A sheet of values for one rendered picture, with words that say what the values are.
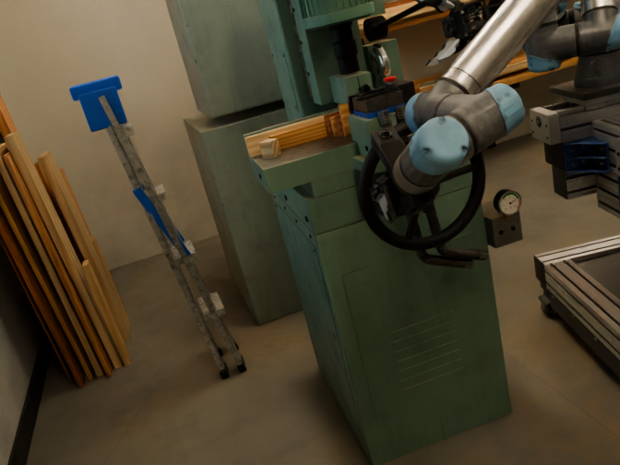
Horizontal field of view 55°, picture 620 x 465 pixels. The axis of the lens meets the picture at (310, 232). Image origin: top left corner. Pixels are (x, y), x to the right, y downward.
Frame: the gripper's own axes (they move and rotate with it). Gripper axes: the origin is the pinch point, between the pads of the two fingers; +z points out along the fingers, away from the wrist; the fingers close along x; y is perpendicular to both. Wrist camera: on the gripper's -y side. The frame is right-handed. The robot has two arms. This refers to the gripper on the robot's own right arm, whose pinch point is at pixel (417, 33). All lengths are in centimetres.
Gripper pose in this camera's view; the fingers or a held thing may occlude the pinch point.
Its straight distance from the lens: 144.7
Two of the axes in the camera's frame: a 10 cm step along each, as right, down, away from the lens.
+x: 2.4, 9.4, 2.6
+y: 2.3, 2.0, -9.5
